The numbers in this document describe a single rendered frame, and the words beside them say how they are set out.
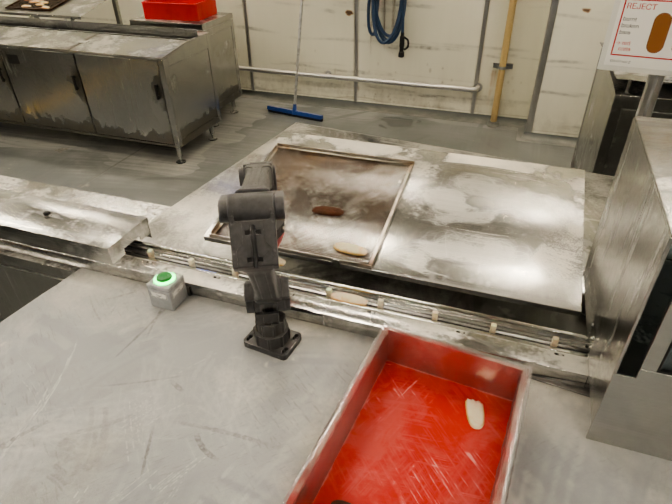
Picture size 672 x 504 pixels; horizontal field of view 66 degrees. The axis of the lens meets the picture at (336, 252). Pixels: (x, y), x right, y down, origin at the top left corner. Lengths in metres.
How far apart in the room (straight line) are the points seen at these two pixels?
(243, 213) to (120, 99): 3.49
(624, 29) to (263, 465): 1.50
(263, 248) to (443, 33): 4.12
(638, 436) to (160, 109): 3.61
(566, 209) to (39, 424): 1.45
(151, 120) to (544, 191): 3.13
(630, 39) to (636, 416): 1.09
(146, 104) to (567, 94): 3.20
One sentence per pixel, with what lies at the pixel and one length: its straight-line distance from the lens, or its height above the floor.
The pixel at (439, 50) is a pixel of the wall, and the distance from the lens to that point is 4.88.
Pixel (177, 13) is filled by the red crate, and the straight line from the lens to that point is 4.83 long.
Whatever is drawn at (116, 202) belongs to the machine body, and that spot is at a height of 0.82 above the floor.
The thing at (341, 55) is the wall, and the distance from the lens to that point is 5.12.
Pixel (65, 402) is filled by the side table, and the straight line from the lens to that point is 1.31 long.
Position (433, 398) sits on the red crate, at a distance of 1.18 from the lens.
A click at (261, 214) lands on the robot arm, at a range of 0.86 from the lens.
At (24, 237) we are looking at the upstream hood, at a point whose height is 0.89.
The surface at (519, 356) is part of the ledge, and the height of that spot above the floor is 0.86.
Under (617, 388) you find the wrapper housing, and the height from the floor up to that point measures 0.98.
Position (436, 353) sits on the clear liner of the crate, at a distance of 1.17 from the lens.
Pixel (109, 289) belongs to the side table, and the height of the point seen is 0.82.
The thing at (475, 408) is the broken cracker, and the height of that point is 0.83.
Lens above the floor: 1.72
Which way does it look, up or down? 35 degrees down
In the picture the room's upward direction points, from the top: 1 degrees counter-clockwise
